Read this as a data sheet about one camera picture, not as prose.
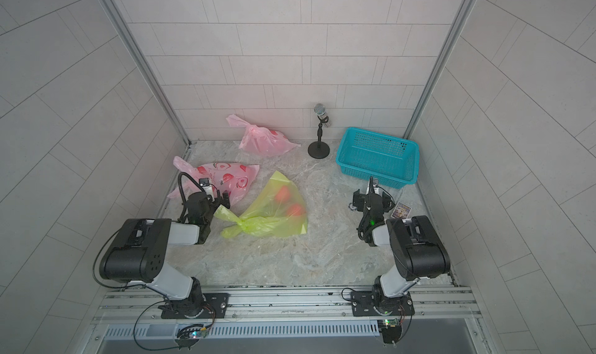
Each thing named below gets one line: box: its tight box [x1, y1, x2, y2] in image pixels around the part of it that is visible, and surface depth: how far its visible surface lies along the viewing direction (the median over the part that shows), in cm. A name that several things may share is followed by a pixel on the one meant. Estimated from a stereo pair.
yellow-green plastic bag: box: [214, 170, 309, 239], surface depth 84 cm
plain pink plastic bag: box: [225, 114, 302, 158], surface depth 104 cm
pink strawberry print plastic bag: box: [167, 156, 260, 203], surface depth 93 cm
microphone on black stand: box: [307, 103, 331, 160], surface depth 114 cm
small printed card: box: [391, 200, 413, 219], surface depth 93 cm
